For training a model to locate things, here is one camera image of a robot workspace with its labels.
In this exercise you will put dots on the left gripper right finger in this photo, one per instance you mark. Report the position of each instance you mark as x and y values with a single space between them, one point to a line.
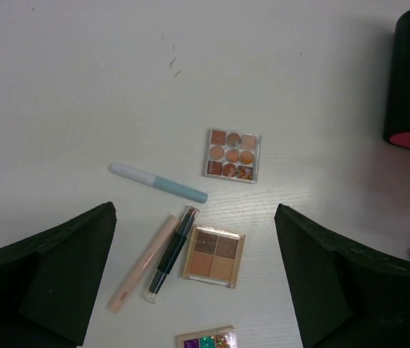
345 294

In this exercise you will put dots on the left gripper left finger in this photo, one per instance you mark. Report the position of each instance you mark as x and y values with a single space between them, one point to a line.
49 281

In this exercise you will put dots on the colourful glitter eyeshadow palette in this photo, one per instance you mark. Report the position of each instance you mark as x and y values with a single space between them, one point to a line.
222 337

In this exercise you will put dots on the four-pan brown eyeshadow palette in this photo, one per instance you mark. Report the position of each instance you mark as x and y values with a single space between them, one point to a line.
214 256

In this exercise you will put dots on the nine-pan orange eyeshadow palette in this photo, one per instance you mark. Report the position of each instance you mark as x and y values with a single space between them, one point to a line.
232 155

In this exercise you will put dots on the pink slim pencil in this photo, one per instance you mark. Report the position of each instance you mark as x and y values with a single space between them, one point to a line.
136 272

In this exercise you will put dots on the white and blue pen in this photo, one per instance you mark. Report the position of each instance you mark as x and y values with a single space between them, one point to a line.
158 182

